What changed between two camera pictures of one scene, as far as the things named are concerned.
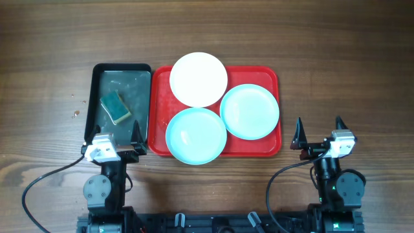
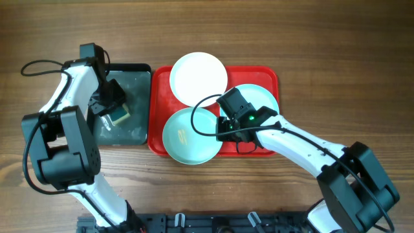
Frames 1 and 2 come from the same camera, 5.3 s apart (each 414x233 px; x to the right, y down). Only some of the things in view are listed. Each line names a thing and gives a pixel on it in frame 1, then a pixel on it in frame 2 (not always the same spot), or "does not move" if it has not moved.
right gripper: [300, 141] to [222, 122]
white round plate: [198, 79] does not move
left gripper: [138, 147] to [119, 98]
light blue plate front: [196, 136] does not move
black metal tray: [119, 94] does not move
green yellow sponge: [113, 104] does not move
